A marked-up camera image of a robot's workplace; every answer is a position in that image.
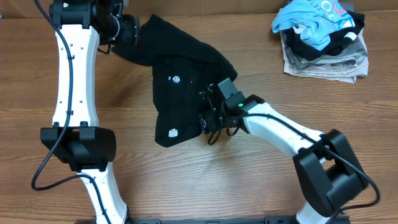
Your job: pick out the black folded garment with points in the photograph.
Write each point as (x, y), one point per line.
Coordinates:
(339, 40)

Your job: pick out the beige folded garment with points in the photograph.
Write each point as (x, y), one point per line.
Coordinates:
(348, 76)

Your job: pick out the light blue t-shirt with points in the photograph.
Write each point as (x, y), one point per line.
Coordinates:
(313, 20)

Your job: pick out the black t-shirt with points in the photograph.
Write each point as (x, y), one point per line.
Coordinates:
(182, 67)

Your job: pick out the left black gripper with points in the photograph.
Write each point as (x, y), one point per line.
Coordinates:
(131, 30)

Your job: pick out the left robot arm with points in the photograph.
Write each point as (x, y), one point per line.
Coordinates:
(75, 137)

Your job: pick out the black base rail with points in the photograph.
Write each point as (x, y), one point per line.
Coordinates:
(211, 221)

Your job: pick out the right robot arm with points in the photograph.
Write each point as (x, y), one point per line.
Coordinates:
(327, 168)

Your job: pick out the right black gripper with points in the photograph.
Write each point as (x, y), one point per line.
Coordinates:
(207, 122)

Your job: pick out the grey folded garment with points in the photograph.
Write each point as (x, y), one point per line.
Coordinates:
(348, 59)

